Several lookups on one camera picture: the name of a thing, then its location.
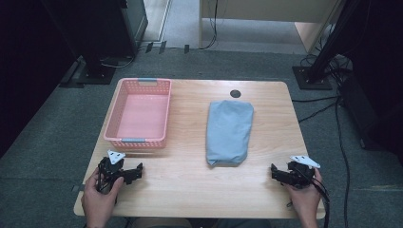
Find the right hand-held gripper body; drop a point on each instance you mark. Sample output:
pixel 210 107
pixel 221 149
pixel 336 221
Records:
pixel 299 174

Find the black box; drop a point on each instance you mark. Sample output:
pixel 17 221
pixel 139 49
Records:
pixel 370 120

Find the round dark table grommet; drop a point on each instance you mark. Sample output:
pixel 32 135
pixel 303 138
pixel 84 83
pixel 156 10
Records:
pixel 235 93

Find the black metal stand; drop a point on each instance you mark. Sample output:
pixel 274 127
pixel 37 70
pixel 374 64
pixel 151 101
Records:
pixel 95 71
pixel 316 72

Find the dark cabinet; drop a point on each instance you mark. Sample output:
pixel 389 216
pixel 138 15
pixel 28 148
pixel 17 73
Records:
pixel 95 25

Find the black tape strip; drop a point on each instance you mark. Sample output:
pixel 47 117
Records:
pixel 186 48
pixel 149 47

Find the pink plastic basket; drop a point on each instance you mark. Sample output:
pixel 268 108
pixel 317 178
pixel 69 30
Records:
pixel 139 120

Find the light wooden furniture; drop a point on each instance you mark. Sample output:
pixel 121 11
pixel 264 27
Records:
pixel 269 9

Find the person's left hand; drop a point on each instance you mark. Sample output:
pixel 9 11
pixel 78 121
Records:
pixel 98 202

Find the person's right hand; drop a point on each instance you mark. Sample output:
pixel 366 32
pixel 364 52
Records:
pixel 304 199

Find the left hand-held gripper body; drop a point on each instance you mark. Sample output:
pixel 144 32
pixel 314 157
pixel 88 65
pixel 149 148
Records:
pixel 111 167

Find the light blue cloth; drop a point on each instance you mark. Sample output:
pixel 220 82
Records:
pixel 228 131

